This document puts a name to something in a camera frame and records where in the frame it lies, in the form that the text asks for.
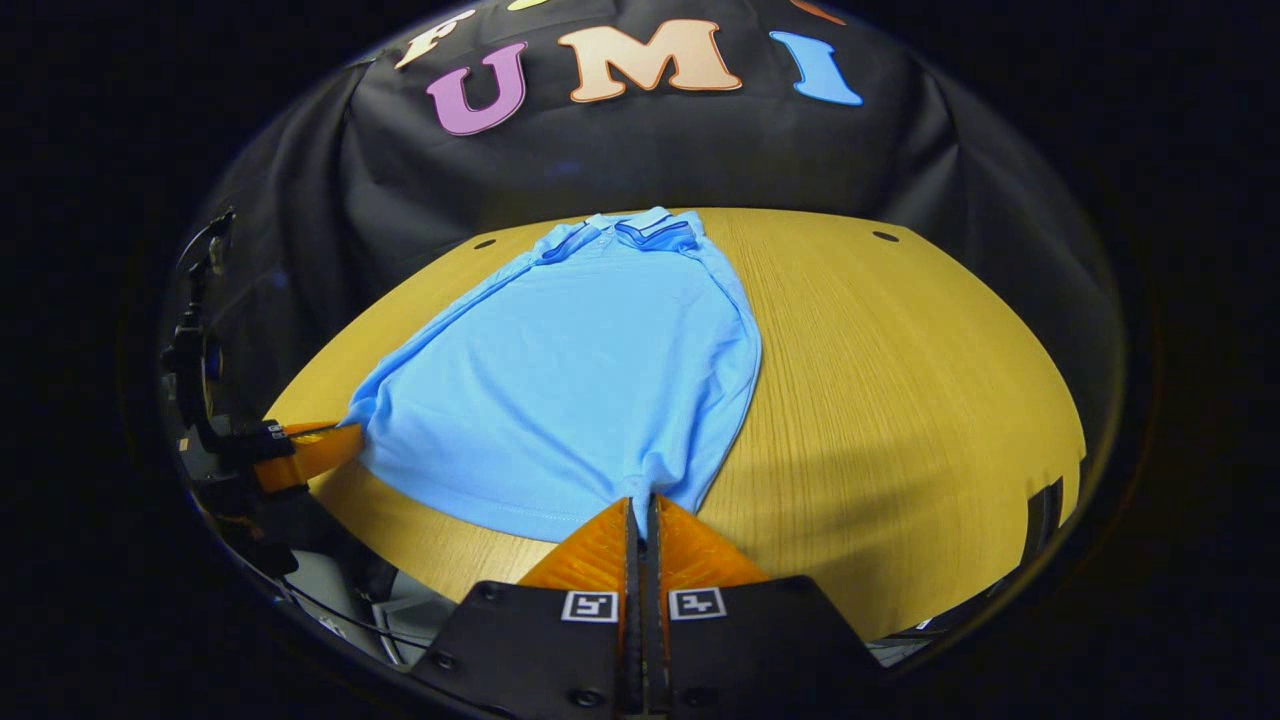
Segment light blue polo T-shirt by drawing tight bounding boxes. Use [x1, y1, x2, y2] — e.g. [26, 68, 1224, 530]
[343, 206, 763, 544]

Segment black cable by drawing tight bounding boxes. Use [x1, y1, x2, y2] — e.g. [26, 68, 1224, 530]
[280, 575, 413, 653]

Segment black backdrop cloth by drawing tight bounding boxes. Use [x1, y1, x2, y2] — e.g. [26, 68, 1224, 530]
[160, 0, 1126, 441]

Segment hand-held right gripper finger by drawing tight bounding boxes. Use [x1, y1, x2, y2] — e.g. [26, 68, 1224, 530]
[410, 497, 642, 716]
[645, 492, 886, 716]

